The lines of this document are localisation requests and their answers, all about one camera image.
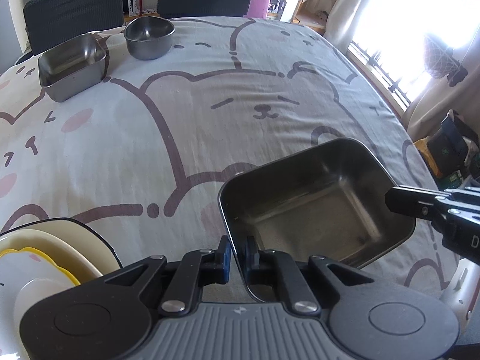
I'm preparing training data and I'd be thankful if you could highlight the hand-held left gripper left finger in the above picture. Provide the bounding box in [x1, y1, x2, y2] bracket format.
[100, 235, 232, 317]

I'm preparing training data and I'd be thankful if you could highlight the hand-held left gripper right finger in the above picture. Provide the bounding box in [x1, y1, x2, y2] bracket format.
[244, 235, 376, 317]

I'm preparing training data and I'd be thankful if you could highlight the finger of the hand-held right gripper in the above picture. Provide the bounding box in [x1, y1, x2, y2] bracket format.
[385, 185, 451, 221]

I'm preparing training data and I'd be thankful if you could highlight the square steel tray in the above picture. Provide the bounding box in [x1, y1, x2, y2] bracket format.
[37, 33, 109, 83]
[39, 35, 110, 103]
[217, 137, 417, 303]

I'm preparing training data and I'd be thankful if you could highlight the white floral plate dark rim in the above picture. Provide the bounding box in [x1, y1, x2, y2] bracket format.
[0, 217, 122, 282]

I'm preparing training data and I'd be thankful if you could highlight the yellow-rimmed flower bowl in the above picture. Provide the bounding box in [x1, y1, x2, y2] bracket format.
[0, 247, 82, 360]

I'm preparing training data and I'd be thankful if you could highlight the small round steel bowl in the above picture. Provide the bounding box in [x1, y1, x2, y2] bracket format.
[124, 17, 176, 61]

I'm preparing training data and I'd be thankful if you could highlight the yellow floor bag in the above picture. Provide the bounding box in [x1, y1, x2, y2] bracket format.
[412, 139, 440, 178]

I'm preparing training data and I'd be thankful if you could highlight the white plastic object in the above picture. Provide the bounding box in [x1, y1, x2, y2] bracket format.
[437, 259, 480, 331]

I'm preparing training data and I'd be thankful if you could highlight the black floor bag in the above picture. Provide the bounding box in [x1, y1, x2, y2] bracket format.
[427, 110, 474, 174]

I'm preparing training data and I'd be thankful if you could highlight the beige curtain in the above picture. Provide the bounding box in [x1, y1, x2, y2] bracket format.
[326, 0, 380, 46]
[405, 45, 480, 130]

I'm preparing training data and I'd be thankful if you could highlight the bear print tablecloth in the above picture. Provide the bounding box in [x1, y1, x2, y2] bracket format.
[0, 17, 460, 308]

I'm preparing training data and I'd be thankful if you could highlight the hanging net bag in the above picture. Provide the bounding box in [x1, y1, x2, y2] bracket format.
[424, 34, 469, 87]

